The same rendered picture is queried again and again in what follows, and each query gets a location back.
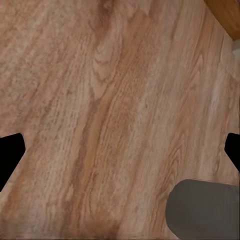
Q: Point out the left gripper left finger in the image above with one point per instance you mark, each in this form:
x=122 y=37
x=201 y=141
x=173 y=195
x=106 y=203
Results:
x=12 y=149

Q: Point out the trash can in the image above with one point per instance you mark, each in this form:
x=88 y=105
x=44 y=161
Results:
x=200 y=210

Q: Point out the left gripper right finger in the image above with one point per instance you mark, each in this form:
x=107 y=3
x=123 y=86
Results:
x=232 y=148

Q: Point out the door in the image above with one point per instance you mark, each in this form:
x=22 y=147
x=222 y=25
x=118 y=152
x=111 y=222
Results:
x=227 y=13

